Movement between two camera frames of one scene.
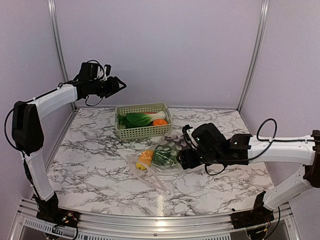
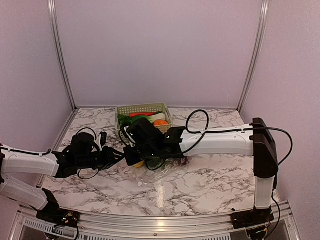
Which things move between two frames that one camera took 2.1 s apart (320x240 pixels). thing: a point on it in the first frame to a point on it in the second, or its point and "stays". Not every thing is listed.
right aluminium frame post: [265, 9] stays
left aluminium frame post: [52, 4] stays
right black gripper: [186, 156] to [131, 160]
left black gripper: [113, 87] to [109, 157]
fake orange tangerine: [159, 122] stays
